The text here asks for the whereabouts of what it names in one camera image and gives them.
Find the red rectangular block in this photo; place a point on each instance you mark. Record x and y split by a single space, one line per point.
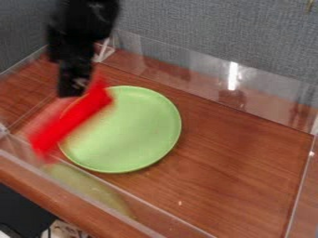
60 125

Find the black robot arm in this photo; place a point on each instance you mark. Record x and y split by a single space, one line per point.
101 11

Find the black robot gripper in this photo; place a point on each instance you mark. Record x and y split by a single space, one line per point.
70 49

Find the clear acrylic enclosure wall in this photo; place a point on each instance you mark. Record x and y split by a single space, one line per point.
239 178

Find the green round plate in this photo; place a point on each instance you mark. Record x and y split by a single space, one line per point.
128 136

